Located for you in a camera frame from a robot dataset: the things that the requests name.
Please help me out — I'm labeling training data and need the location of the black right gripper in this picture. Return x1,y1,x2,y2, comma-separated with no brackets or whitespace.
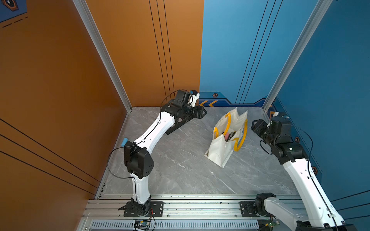
250,118,276,148

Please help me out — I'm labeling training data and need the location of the canvas pouch with farm picture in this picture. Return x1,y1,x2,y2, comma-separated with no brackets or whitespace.
204,108,248,168

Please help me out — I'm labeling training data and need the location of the light blue small cylinder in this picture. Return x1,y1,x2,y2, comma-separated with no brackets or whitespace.
121,138,128,147

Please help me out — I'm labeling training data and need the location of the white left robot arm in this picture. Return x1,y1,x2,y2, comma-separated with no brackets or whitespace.
124,105,207,216

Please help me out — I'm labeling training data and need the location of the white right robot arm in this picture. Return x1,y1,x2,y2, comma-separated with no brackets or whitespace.
251,116,356,231

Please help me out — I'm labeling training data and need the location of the right green circuit board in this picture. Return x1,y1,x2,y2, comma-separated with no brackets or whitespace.
264,220,280,231

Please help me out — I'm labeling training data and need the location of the green circuit board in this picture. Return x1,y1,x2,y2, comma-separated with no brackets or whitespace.
264,220,280,231
134,219,151,231

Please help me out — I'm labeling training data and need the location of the left green circuit board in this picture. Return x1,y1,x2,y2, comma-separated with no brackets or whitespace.
134,219,151,231

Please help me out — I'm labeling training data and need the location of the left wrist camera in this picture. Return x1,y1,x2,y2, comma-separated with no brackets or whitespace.
175,90,200,107

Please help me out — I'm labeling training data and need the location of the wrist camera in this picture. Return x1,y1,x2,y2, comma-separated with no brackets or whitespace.
269,112,292,136
175,90,200,107

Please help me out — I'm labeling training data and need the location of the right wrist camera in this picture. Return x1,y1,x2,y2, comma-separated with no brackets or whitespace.
269,112,292,136

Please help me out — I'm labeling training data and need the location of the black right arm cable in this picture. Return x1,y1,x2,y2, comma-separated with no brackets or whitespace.
288,124,339,231

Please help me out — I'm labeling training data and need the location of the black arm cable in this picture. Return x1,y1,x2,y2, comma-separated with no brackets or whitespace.
288,124,339,231
106,89,180,180

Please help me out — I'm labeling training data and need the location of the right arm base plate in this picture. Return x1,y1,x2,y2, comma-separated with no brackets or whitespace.
239,201,275,218

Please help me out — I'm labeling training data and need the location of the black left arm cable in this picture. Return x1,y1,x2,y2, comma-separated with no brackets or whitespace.
106,89,180,180

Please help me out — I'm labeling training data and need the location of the aluminium front rail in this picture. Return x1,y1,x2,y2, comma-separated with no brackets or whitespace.
77,194,307,231

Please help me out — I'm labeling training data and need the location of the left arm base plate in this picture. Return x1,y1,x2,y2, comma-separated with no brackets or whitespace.
123,201,164,218

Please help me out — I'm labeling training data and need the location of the right aluminium corner post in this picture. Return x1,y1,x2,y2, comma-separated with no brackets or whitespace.
262,0,332,113

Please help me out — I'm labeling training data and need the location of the aluminium corner post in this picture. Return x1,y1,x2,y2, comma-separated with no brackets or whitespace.
73,0,132,113
262,0,332,113

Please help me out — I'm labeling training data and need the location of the left aluminium corner post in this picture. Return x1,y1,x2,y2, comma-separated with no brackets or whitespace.
73,0,132,113

